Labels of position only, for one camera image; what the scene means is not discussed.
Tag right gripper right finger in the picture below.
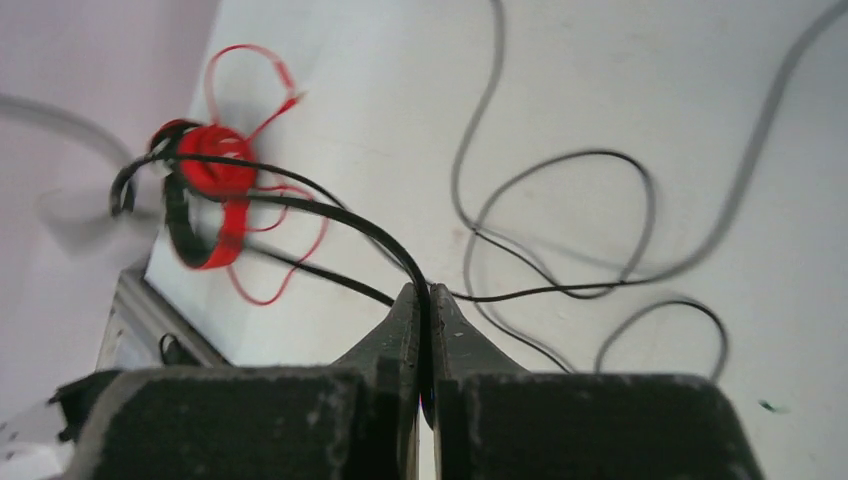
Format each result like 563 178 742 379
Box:
430 285 762 479

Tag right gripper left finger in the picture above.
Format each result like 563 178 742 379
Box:
62 285 420 479

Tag small black foam headphones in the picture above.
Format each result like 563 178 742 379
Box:
450 0 730 382

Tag red headphones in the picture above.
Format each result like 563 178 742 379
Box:
146 43 331 307

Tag black headset with microphone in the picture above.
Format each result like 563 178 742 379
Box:
109 0 848 405

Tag black mounting rail base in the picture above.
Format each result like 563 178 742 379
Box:
47 268 230 442

